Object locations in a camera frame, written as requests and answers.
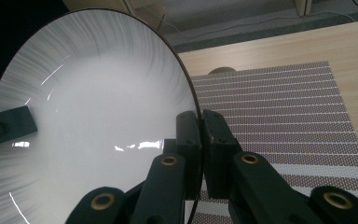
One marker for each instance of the beige wooden leg panel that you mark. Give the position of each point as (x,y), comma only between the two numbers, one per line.
(302,6)
(147,14)

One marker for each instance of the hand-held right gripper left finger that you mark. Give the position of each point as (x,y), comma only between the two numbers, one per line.
(188,149)

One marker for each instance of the striped grey woven placemat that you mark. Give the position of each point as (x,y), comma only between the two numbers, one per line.
(279,112)

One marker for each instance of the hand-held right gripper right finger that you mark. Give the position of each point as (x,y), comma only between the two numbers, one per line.
(220,149)

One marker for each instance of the white plate with dark rim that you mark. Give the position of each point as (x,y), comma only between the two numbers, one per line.
(99,99)

